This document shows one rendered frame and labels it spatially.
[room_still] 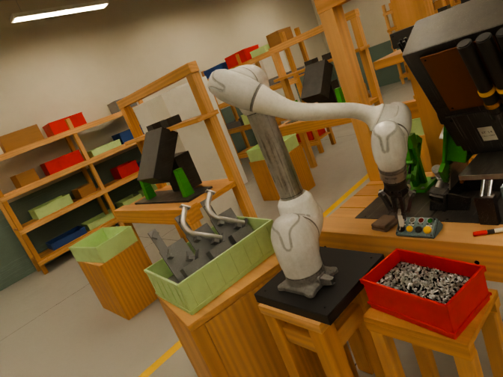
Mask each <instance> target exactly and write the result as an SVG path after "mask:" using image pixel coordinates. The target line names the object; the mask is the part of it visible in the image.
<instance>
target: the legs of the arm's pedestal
mask: <svg viewBox="0 0 503 377"><path fill-rule="evenodd" d="M368 301H369V299H368V295H367V293H366V290H365V288H363V290H362V291H361V292H360V293H359V294H358V295H357V296H356V297H355V298H354V299H353V300H352V302H351V303H350V304H349V305H348V306H347V308H346V309H345V310H344V312H343V313H342V314H341V315H340V316H339V318H337V319H336V320H335V321H334V322H333V323H332V324H331V325H330V326H329V327H328V328H327V329H326V330H325V332H324V333H323V334H319V333H317V332H314V331H310V330H308V329H305V328H302V327H299V326H297V325H293V324H290V323H289V322H285V321H282V320H280V319H276V318H274V317H271V316H267V315H265V314H264V317H265V319H266V322H267V324H268V326H269V329H270V331H271V333H272V335H273V338H274V340H275V343H276V345H277V347H278V350H279V351H280V354H281V356H282V359H283V361H284V364H285V366H286V368H287V371H288V372H289V375H290V377H314V375H313V373H312V371H311V368H310V365H309V363H308V360H307V358H306V356H305V353H304V351H303V348H302V347H304V348H306V349H309V350H311V351H313V352H316V353H317V354H318V357H319V359H320V363H321V364H322V367H323V370H324V372H325V374H326V377H359V374H358V372H357V370H356V366H355V364H354V362H353V358H352V356H351V354H350V350H349V348H348V345H347V341H348V340H349V339H350V337H351V336H352V335H353V333H354V332H355V331H356V330H357V328H359V331H360V334H361V336H362V339H363V342H364V345H365V348H366V350H367V353H368V357H369V359H370V361H371V365H372V367H373V370H374V373H375V376H376V377H385V373H384V371H383V368H382V364H381V362H380V359H379V355H378V353H377V350H376V347H375V345H374V341H373V338H372V336H371V333H370V331H369V330H367V328H366V325H365V321H364V319H363V316H364V314H365V313H366V312H367V311H368V309H369V308H370V307H371V306H370V305H369V304H368Z"/></svg>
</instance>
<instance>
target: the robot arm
mask: <svg viewBox="0 0 503 377"><path fill-rule="evenodd" d="M207 87H208V88H209V91H210V92H211V93H212V94H213V95H214V96H215V97H216V98H218V99H219V100H221V101H222V102H226V103H227V104H229V105H232V106H234V107H237V108H239V109H240V111H241V112H242V113H243V114H244V115H245V116H247V118H248V119H249V123H250V125H251V128H252V130H253V133H254V136H255V137H256V139H257V142H258V145H259V147H260V150H261V152H262V154H263V157H264V159H265V162H266V165H267V167H268V169H269V172H270V174H271V176H272V179H273V182H274V183H275V187H276V189H277V191H278V194H279V196H280V200H279V202H278V211H279V215H280V216H279V217H278V218H277V219H276V220H275V221H274V223H273V224H272V228H271V242H272V246H273V249H274V252H275V255H276V257H277V260H278V262H279V265H280V267H281V269H282V271H283V272H284V275H285V277H286V280H285V281H283V282H282V283H280V284H279V285H278V290H279V291H286V292H292V293H296V294H299V295H303V296H306V297H307V298H313V297H314V296H315V295H316V294H317V292H318V291H319V290H320V289H321V288H322V286H330V285H334V284H335V278H334V277H333V275H335V274H337V273H338V268H337V267H328V266H324V265H323V262H322V260H321V256H320V245H319V238H320V234H321V231H322V228H323V212H322V209H321V208H320V206H319V205H318V203H317V202H316V201H315V199H314V197H313V196H312V194H311V193H310V192H309V191H306V190H304V189H302V186H301V183H300V181H299V178H298V176H297V173H296V170H295V168H294V166H293V163H292V160H291V158H290V155H289V153H288V150H287V147H286V145H285V142H284V139H283V137H282V135H281V132H280V129H279V128H278V124H277V122H276V119H275V117H280V118H283V119H287V120H298V121H313V120H331V119H341V118H353V119H357V120H361V121H363V122H365V123H366V124H367V125H368V127H369V129H370V131H372V134H371V148H372V152H373V156H374V160H375V162H376V164H377V166H378V170H379V176H380V179H381V180H382V181H383V184H384V189H383V190H382V189H380V190H379V193H378V196H379V197H381V198H382V201H383V203H384V204H385V206H386V208H387V210H388V211H389V212H393V213H394V216H395V218H396V219H398V221H399V226H400V227H404V222H405V221H404V219H406V212H407V213H410V209H411V205H412V199H413V198H414V196H415V193H416V190H415V189H413V190H411V189H409V187H408V186H407V184H406V175H407V170H406V154H407V152H408V147H407V144H408V137H409V134H410V132H411V128H412V114H411V111H410V110H409V107H408V106H407V105H405V104H404V103H402V102H391V103H389V104H380V105H377V106H372V105H365V104H360V103H354V102H330V103H303V102H295V101H292V100H290V99H287V98H285V97H283V96H282V95H280V94H278V93H276V92H275V91H273V90H271V89H270V87H269V79H268V76H267V74H266V73H265V72H264V71H263V70H262V69H261V68H259V67H258V66H255V65H252V64H246V65H242V66H238V67H235V68H233V69H229V70H226V69H219V70H215V71H213V72H212V73H211V74H210V77H209V81H208V85H207ZM407 193H409V201H408V205H407V207H405V202H404V196H405V195H406V194H407ZM386 194H387V195H388V196H389V197H391V202H392V205H391V202H390V200H389V199H388V197H387V195H386ZM397 198H398V200H399V202H400V209H398V205H397Z"/></svg>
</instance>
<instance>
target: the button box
mask: <svg viewBox="0 0 503 377"><path fill-rule="evenodd" d="M410 218H414V219H415V220H414V221H413V222H410ZM419 219H420V218H416V217H406V221H405V222H404V227H405V228H404V230H403V231H399V230H398V229H397V230H396V233H395V234H396V235H397V236H408V237H418V238H428V239H434V238H436V236H437V235H438V234H439V232H440V231H441V230H442V227H443V224H442V223H441V222H440V221H439V219H437V218H432V219H433V221H432V222H431V223H428V222H427V220H428V219H429V218H423V219H424V220H423V222H421V223H420V222H419V221H418V220H419ZM408 226H412V228H413V229H412V231H411V232H408V231H407V230H406V228H407V227H408ZM417 226H419V227H421V232H419V233H417V232H416V231H415V228H416V227H417ZM426 226H429V227H431V229H432V230H431V232H430V233H425V232H424V231H423V229H424V227H426Z"/></svg>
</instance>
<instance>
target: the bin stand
mask: <svg viewBox="0 0 503 377"><path fill-rule="evenodd" d="M487 289H488V288H487ZM488 292H491V293H492V295H491V296H490V300H489V301H488V302H487V304H486V305H485V306H484V307H483V308H482V310H481V311H480V312H479V313H478V315H477V316H476V317H475V318H474V319H473V320H472V321H471V322H470V323H469V325H468V326H467V327H466V328H465V330H464V331H463V332H462V333H461V334H460V336H459V337H458V338H457V339H456V340H454V339H451V338H450V337H446V336H444V335H441V334H438V333H436V332H434V331H431V330H428V329H426V328H422V327H421V326H418V325H415V324H412V323H411V322H407V321H405V320H402V319H399V318H397V317H395V316H392V315H389V314H387V313H383V312H382V311H379V310H376V309H374V308H372V307H370V308H369V309H368V311H367V312H366V313H365V314H364V316H363V319H364V321H365V325H366V328H367V330H369V331H370V333H371V336H372V338H373V341H374V345H375V347H376V350H377V353H378V355H379V359H380V362H381V364H382V368H383V371H384V373H385V377H406V376H405V373H404V371H403V367H402V364H401V362H400V358H399V355H398V353H397V349H396V346H395V344H394V339H393V338H395V339H398V340H402V341H405V342H408V343H411V344H412V347H413V349H414V352H415V356H416V359H417V362H418V366H419V369H420V371H421V375H422V377H440V375H439V371H438V368H437V365H436V361H435V358H434V356H433V351H432V350H434V351H438V352H441V353H444V354H447V355H451V356H454V361H455V364H456V367H457V372H458V375H459V377H484V374H483V372H482V369H481V363H480V360H479V357H478V352H477V349H476V348H475V344H474V342H475V340H476V338H477V336H478V334H479V332H480V330H482V334H483V337H484V342H485V346H486V349H487V354H488V358H489V361H490V366H491V370H492V373H493V377H503V323H502V318H501V314H500V310H499V308H500V306H501V303H500V299H499V294H498V290H497V289H488Z"/></svg>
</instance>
